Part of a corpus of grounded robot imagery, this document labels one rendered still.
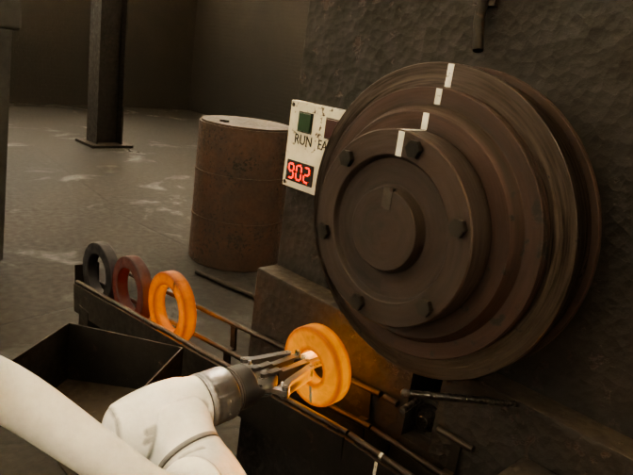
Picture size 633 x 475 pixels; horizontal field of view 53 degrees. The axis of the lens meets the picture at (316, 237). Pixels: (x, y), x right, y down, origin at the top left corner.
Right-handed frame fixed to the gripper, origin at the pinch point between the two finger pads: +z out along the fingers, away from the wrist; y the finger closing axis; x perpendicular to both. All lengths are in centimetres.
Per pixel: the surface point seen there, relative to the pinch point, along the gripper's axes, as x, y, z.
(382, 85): 51, 8, 0
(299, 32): 50, -693, 612
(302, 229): 17.2, -20.7, 13.3
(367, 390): -4.4, 8.9, 5.2
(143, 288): -9, -62, -1
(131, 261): -3, -69, -1
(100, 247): -5, -87, -1
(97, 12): 53, -625, 256
